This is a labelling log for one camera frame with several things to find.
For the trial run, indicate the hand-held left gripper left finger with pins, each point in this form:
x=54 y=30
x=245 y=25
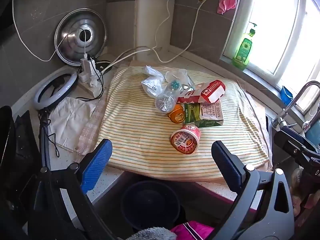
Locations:
x=98 y=160

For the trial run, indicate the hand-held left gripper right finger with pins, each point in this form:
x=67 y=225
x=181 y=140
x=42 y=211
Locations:
x=226 y=165

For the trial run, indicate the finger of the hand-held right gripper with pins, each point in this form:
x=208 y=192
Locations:
x=290 y=141

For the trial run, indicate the red paper cup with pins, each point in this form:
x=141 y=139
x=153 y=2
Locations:
x=186 y=138

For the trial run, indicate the blue plastic basket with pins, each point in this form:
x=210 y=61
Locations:
x=150 y=205

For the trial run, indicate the red white carton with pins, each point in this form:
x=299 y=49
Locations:
x=207 y=91

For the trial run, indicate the person's right hand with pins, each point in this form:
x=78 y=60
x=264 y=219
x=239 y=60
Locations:
x=297 y=182

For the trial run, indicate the pink checked cloth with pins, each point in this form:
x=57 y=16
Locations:
x=92 y=125

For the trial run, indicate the blue container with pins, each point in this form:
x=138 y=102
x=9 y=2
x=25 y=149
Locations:
x=286 y=96

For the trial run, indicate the steel faucet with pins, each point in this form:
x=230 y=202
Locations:
x=297 y=95

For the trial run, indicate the striped cloth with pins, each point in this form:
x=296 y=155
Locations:
x=140 y=135

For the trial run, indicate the white cloth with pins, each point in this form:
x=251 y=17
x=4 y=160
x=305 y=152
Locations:
x=67 y=120

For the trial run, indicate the green milk carton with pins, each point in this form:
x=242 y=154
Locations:
x=208 y=115

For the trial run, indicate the pink jacket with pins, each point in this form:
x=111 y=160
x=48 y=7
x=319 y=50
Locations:
x=192 y=231

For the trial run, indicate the white power strip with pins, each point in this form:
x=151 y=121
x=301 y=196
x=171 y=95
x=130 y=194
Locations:
x=87 y=72

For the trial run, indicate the clear plastic bottle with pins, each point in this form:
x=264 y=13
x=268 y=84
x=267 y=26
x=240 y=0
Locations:
x=166 y=100

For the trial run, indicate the grey fleece garment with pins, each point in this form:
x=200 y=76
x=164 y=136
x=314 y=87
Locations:
x=155 y=233

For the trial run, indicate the clear plastic bag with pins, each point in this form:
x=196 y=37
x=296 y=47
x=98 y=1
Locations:
x=178 y=76
x=152 y=80

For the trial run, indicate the green dish soap bottle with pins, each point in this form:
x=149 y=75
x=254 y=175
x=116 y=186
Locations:
x=243 y=50

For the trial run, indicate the window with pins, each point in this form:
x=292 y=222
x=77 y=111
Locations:
x=275 y=30

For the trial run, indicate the steel pot lid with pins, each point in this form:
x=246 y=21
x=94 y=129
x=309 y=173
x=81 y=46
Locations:
x=72 y=42

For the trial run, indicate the white cutting board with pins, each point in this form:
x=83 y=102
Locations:
x=150 y=25

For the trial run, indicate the pink hanging cloth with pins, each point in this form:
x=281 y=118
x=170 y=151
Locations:
x=227 y=1

